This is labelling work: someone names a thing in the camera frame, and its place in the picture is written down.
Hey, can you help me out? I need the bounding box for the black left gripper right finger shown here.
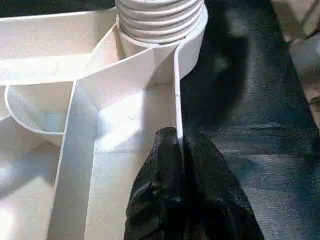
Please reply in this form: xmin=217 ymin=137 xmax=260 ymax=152
xmin=182 ymin=131 xmax=265 ymax=240

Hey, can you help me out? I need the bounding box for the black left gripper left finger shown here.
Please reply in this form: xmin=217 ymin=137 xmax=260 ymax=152
xmin=124 ymin=127 xmax=186 ymax=240

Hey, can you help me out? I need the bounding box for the white plastic table top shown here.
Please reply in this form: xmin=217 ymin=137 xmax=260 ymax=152
xmin=0 ymin=6 xmax=209 ymax=240

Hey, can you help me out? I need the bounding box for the white plastic table leg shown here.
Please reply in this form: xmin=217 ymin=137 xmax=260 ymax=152
xmin=115 ymin=0 xmax=206 ymax=46

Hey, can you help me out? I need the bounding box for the black work mat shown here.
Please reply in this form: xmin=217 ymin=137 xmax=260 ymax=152
xmin=0 ymin=0 xmax=320 ymax=240

